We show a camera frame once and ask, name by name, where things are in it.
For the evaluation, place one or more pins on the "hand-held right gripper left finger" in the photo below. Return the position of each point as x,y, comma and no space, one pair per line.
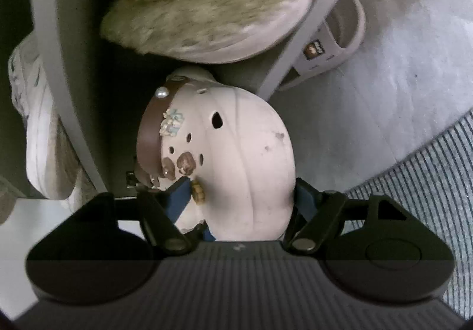
179,200

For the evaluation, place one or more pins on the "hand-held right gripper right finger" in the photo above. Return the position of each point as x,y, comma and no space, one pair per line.
305,198

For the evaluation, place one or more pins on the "cream clog with charms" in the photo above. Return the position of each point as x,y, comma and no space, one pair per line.
240,149

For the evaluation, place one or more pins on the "grey shoe cabinet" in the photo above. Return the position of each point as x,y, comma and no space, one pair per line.
66,56

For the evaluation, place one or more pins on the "grey patterned floor mat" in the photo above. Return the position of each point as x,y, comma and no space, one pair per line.
425,186

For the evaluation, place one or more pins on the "beige sneaker teal logo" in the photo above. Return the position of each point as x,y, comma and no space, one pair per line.
37,123

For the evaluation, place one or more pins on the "beige slide sandal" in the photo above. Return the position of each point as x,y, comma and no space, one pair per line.
354,27

